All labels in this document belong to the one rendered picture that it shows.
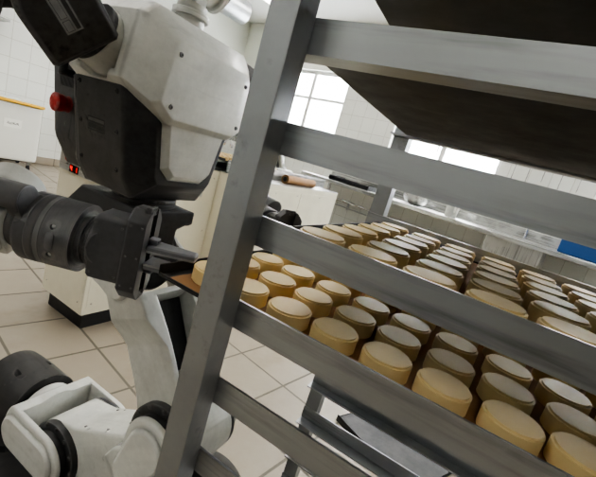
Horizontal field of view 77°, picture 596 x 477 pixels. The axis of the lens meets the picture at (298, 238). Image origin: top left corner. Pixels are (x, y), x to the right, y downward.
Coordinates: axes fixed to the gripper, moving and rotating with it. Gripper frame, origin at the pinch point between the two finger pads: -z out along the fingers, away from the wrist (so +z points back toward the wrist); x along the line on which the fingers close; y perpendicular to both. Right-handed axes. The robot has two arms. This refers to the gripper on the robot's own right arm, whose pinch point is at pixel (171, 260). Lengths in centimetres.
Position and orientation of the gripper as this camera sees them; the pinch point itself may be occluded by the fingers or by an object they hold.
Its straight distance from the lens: 51.9
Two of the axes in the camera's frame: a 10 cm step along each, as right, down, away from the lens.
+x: 2.7, -9.4, -2.0
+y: -0.1, -2.1, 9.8
